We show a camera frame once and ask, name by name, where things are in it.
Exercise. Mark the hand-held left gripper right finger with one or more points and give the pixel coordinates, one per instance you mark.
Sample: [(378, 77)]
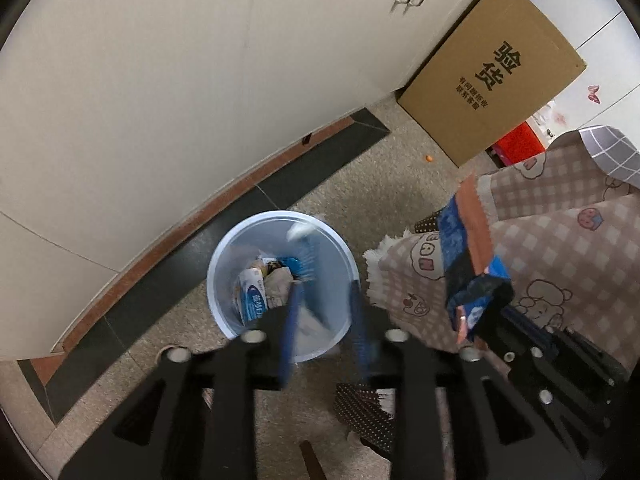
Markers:
[(357, 325)]

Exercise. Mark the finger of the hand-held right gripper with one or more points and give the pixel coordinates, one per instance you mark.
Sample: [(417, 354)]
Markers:
[(505, 340), (537, 330)]

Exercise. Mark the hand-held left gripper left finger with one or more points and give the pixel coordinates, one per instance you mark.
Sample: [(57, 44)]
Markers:
[(291, 330)]

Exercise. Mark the pale blue plastic bin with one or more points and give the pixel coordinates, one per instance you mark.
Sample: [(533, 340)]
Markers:
[(325, 270)]

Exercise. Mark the blue orange snack packet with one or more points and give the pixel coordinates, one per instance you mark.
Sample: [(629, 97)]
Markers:
[(465, 250)]

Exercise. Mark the crumpled paper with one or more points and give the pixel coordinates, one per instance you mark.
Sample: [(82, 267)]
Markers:
[(277, 282)]

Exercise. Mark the blue white paper package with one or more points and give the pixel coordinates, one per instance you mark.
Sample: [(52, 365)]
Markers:
[(252, 297)]

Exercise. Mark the blue wrapper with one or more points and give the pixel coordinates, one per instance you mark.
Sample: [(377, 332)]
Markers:
[(300, 265)]

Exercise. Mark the dark dotted slipper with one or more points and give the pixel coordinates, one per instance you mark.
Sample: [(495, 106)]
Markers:
[(365, 410)]

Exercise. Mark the checked cartoon blanket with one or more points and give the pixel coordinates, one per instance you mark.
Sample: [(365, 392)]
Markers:
[(550, 240)]

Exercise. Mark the white tissue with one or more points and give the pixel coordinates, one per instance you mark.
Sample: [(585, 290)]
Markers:
[(300, 231)]

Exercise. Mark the red plastic crate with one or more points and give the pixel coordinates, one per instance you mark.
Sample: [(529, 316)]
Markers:
[(517, 144)]

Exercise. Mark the grey grid cloth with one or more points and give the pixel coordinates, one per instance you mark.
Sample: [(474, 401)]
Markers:
[(612, 152)]

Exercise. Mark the brown cardboard box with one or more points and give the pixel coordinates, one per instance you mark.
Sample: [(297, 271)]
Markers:
[(490, 100)]

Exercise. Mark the pink butterfly sticker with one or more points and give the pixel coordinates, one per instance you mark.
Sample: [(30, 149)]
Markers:
[(595, 93)]

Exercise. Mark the white cabinet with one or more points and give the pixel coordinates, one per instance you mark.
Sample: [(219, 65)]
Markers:
[(150, 110)]

